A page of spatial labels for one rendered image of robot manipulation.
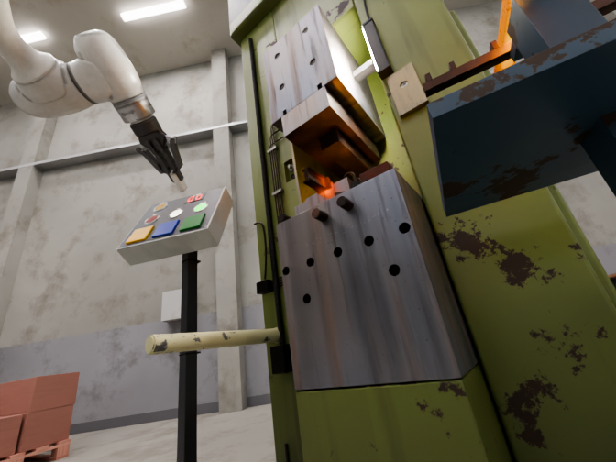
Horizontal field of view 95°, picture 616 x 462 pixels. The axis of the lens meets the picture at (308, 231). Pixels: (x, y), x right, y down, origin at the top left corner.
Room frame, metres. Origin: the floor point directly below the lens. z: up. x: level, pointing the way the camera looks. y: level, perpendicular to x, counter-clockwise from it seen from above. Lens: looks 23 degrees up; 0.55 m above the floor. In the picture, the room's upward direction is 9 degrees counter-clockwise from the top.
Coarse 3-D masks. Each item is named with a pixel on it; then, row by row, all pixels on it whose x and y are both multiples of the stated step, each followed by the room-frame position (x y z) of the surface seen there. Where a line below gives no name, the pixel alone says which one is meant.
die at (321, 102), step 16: (320, 96) 0.71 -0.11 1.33; (304, 112) 0.75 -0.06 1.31; (320, 112) 0.72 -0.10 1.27; (336, 112) 0.73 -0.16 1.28; (288, 128) 0.79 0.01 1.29; (304, 128) 0.78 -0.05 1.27; (320, 128) 0.79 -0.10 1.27; (352, 128) 0.83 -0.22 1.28; (304, 144) 0.86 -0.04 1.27; (320, 144) 0.88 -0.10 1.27; (368, 144) 0.95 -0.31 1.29; (320, 160) 0.98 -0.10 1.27
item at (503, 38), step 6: (504, 0) 0.30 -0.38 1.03; (510, 0) 0.29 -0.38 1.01; (504, 6) 0.31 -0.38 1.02; (510, 6) 0.30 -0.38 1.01; (504, 12) 0.32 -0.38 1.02; (510, 12) 0.31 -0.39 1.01; (504, 18) 0.33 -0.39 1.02; (504, 24) 0.33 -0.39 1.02; (504, 30) 0.34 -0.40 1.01; (498, 36) 0.37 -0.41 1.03; (504, 36) 0.35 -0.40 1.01; (498, 42) 0.38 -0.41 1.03; (504, 42) 0.37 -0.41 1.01; (510, 60) 0.41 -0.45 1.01; (498, 66) 0.42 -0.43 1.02; (504, 66) 0.42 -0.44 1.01
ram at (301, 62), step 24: (312, 24) 0.69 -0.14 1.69; (288, 48) 0.76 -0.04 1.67; (312, 48) 0.70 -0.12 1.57; (336, 48) 0.73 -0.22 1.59; (288, 72) 0.77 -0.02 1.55; (312, 72) 0.72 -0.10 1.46; (336, 72) 0.67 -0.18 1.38; (360, 72) 0.81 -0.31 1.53; (288, 96) 0.78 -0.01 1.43; (336, 96) 0.75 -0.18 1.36; (360, 96) 0.84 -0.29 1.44; (360, 120) 0.89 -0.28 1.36
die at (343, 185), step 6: (342, 180) 0.70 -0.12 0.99; (348, 180) 0.70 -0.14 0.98; (336, 186) 0.72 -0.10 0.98; (342, 186) 0.71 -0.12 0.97; (348, 186) 0.70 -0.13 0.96; (324, 192) 0.74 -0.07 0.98; (330, 192) 0.73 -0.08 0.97; (306, 198) 0.78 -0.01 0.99; (312, 198) 0.77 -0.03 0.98; (318, 198) 0.75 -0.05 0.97; (324, 198) 0.74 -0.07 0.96; (330, 198) 0.73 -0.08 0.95; (300, 204) 0.79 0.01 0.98; (306, 204) 0.78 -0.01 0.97; (312, 204) 0.77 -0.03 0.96; (300, 210) 0.79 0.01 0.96
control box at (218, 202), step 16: (208, 192) 0.95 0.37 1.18; (224, 192) 0.93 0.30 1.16; (176, 208) 0.93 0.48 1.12; (192, 208) 0.91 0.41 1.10; (208, 208) 0.88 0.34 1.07; (224, 208) 0.93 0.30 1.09; (144, 224) 0.92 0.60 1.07; (208, 224) 0.82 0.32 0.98; (224, 224) 0.92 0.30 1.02; (144, 240) 0.85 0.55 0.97; (160, 240) 0.84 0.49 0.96; (176, 240) 0.85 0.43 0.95; (192, 240) 0.85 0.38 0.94; (208, 240) 0.86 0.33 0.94; (128, 256) 0.89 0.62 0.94; (144, 256) 0.89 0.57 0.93; (160, 256) 0.90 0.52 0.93
